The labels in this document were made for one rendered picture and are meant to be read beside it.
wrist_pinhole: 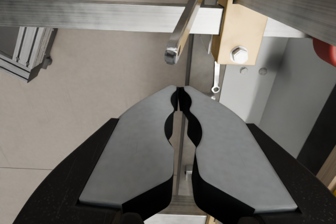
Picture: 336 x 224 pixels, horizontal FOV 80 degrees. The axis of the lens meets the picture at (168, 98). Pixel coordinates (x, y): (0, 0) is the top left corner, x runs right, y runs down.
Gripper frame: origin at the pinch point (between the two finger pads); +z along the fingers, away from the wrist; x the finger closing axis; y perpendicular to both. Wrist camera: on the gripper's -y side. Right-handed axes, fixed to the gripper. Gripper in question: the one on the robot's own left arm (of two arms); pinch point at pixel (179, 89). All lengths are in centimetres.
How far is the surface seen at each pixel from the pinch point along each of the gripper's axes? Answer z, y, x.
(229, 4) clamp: 13.4, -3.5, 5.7
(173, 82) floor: 100, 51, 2
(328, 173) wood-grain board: 11.5, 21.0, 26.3
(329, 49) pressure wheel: 10.1, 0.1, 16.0
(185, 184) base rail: 30, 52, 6
